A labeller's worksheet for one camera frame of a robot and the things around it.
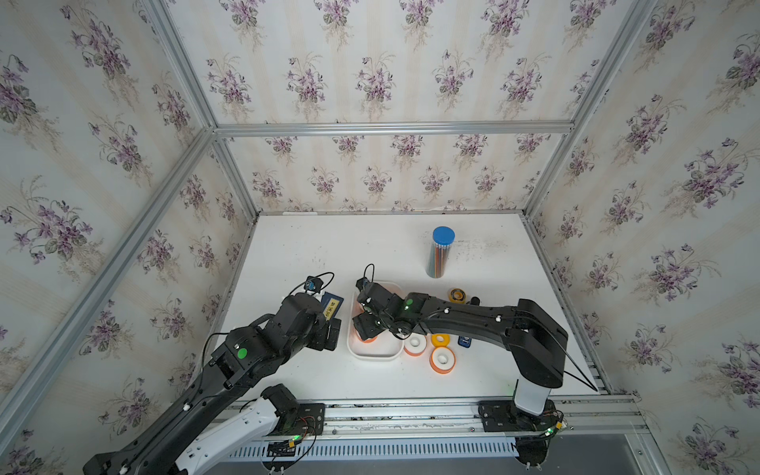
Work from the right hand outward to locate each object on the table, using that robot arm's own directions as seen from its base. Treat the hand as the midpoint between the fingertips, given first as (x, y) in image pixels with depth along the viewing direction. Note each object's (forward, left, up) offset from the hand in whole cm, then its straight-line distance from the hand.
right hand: (366, 321), depth 83 cm
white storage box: (-4, -6, -6) cm, 10 cm away
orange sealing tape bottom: (-8, -22, -6) cm, 24 cm away
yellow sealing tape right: (-4, -23, -7) cm, 24 cm away
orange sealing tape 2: (-5, -14, -6) cm, 16 cm away
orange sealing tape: (-4, -1, -6) cm, 7 cm away
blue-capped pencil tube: (+19, -22, +9) cm, 30 cm away
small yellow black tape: (+12, -29, -7) cm, 32 cm away
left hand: (-6, +8, +13) cm, 17 cm away
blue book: (+8, +12, -6) cm, 16 cm away
